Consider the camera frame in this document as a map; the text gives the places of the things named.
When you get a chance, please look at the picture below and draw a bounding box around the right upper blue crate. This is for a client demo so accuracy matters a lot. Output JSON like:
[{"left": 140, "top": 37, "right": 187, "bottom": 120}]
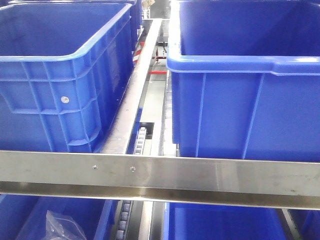
[{"left": 167, "top": 0, "right": 320, "bottom": 162}]

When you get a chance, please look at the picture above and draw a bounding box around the low blue crate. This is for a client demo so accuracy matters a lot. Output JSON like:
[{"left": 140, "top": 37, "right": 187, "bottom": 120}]
[
  {"left": 289, "top": 209, "right": 320, "bottom": 240},
  {"left": 0, "top": 194, "right": 118, "bottom": 240},
  {"left": 163, "top": 202, "right": 286, "bottom": 240}
]

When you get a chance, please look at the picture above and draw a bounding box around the left upper blue crate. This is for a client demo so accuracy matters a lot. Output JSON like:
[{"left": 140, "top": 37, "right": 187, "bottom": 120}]
[{"left": 0, "top": 2, "right": 133, "bottom": 153}]

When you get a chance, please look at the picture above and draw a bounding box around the roller conveyor track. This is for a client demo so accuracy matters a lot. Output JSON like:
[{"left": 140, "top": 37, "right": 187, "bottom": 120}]
[{"left": 115, "top": 126, "right": 147, "bottom": 240}]

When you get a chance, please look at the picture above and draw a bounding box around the upper stainless shelf rail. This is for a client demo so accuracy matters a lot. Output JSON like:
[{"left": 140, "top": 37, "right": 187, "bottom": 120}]
[{"left": 0, "top": 151, "right": 320, "bottom": 210}]

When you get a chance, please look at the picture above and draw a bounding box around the clear plastic bag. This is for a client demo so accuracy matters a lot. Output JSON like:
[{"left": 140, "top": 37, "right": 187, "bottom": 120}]
[{"left": 42, "top": 210, "right": 87, "bottom": 240}]

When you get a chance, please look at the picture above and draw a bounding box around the steel divider rail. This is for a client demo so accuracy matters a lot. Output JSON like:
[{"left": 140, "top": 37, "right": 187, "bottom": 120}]
[{"left": 101, "top": 18, "right": 162, "bottom": 154}]

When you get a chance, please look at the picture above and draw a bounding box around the far left blue crate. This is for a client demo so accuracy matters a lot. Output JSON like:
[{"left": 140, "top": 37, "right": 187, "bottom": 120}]
[{"left": 8, "top": 0, "right": 142, "bottom": 50}]

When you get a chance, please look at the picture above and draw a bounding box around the near low blue crate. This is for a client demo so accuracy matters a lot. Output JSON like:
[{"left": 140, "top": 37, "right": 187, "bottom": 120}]
[{"left": 0, "top": 194, "right": 118, "bottom": 240}]

